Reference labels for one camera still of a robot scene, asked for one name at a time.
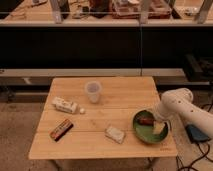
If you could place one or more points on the white ceramic cup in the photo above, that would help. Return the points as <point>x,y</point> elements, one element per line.
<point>93,91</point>

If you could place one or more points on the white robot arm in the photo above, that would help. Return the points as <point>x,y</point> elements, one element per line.
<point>179,101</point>

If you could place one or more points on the white wrapped packet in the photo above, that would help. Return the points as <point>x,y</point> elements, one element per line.
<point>115,134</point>

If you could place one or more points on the wooden folding table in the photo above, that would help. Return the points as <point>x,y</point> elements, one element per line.
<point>121,99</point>

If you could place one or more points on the green bowl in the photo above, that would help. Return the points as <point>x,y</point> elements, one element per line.
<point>144,132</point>

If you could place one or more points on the background workbench shelf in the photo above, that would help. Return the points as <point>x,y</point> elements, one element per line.
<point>106,13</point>

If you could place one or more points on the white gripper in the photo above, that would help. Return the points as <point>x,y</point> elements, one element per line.
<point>161,113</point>

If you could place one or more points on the white plastic bottle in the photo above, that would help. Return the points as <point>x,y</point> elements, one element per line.
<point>67,106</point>

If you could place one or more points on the red chocolate bar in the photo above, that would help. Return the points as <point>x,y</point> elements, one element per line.
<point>61,129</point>

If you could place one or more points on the red pepper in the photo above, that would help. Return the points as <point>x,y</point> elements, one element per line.
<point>145,121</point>

